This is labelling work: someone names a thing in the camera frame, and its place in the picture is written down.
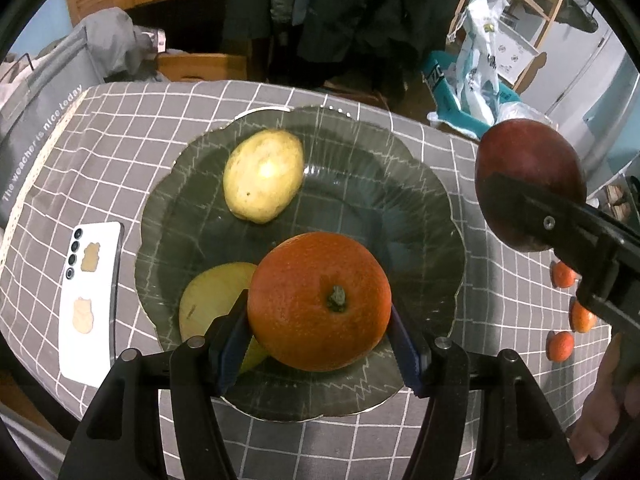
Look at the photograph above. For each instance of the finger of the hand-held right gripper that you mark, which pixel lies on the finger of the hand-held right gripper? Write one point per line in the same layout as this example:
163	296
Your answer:
550	222

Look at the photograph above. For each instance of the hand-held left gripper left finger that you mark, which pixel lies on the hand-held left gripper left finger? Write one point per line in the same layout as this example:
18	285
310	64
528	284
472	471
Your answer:
230	360

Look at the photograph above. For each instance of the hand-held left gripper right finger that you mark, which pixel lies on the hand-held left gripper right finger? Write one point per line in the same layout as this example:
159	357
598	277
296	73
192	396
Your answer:
407	355

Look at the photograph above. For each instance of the large orange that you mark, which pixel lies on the large orange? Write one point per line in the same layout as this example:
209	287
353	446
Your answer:
580	317
310	300

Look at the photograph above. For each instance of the small tangerine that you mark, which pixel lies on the small tangerine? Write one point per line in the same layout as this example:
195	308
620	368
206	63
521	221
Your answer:
562	276
560	346

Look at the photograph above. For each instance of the greenish yellow mango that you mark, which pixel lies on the greenish yellow mango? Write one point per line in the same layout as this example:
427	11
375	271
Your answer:
212	300

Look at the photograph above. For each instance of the dark red apple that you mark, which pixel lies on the dark red apple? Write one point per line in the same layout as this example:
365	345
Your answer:
525	160

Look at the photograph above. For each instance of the dark green glass plate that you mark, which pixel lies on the dark green glass plate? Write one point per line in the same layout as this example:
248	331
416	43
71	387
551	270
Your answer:
350	195

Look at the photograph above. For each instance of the person's right hand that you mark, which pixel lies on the person's right hand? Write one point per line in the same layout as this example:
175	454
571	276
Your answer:
597	410

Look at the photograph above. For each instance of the clear plastic bag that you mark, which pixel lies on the clear plastic bag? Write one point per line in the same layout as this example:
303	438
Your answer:
520	110

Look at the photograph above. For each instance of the white smartphone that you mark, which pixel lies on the white smartphone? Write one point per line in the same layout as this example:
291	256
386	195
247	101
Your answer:
92	340

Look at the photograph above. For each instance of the white patterned crate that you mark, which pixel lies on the white patterned crate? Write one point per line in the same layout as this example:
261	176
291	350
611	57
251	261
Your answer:
515	55

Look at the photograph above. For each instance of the white rice bag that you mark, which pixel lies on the white rice bag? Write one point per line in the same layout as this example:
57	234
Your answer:
480	60

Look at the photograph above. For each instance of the olive hanging bag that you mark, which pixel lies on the olive hanging bag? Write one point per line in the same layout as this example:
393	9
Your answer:
580	15

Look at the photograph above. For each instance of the bamboo shelf rack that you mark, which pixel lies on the bamboo shelf rack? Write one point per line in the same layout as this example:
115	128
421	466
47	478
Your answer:
525	2

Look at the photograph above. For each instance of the grey checked tablecloth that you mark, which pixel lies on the grey checked tablecloth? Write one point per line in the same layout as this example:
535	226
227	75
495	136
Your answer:
150	125

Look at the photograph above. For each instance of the black hooded coat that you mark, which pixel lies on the black hooded coat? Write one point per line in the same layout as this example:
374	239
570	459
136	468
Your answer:
350	20

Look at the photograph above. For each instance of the wooden drawer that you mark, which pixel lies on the wooden drawer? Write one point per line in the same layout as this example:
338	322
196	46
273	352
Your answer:
200	66

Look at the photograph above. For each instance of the grey fabric storage bag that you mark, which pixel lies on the grey fabric storage bag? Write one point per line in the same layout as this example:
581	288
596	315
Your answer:
45	125

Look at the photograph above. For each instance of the grey clothes pile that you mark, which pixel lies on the grey clothes pile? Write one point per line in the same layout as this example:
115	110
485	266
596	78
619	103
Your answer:
115	40

